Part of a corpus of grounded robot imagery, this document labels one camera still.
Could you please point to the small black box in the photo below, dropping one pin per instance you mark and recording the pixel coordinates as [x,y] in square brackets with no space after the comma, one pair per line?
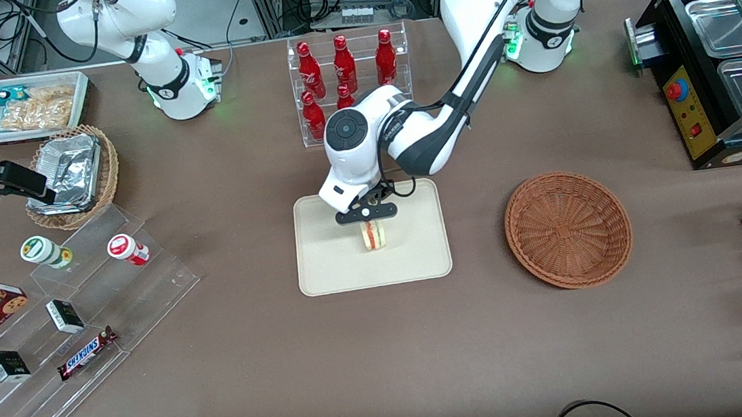
[65,316]
[8,366]

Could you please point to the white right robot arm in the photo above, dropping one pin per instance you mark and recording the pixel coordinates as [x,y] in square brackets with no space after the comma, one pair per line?
[121,21]

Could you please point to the triangular sandwich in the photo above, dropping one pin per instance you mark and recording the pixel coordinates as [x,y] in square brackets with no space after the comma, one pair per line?
[375,237]

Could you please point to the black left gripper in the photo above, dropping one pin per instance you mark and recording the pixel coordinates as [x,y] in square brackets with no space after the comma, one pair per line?
[383,191]

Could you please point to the snickers chocolate bar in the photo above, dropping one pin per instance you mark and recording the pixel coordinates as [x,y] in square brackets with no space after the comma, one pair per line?
[85,354]

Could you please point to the brown round wicker basket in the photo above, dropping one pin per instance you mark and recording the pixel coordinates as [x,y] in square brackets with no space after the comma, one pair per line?
[567,230]

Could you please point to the tan wicker basket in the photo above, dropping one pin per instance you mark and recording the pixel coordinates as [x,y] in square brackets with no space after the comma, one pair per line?
[110,172]

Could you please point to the cream plastic serving tray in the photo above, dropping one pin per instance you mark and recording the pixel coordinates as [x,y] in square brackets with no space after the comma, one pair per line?
[416,252]

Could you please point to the black food warmer machine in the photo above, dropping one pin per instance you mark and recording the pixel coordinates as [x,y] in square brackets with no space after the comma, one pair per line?
[693,130]

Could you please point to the clear acrylic stepped display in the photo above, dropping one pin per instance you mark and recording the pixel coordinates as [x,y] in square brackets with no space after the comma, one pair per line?
[147,291]

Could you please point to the white power strip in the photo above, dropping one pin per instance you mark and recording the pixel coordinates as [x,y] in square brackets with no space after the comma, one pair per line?
[357,14]

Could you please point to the red lid cup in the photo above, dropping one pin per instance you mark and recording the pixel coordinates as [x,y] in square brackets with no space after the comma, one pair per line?
[124,248]

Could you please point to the red cola bottle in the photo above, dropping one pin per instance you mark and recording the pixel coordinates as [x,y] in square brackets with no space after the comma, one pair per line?
[386,58]
[344,96]
[344,66]
[313,120]
[310,71]

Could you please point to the green lid cup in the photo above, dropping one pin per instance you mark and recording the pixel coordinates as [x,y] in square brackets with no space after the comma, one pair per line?
[40,250]

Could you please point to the silver foil container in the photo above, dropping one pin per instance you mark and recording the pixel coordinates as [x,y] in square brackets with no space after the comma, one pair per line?
[71,172]

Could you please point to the clear bag of chips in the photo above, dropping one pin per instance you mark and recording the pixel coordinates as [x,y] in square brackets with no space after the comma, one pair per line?
[41,109]

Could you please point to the clear acrylic bottle rack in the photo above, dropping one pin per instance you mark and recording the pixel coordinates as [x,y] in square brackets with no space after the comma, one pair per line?
[296,106]

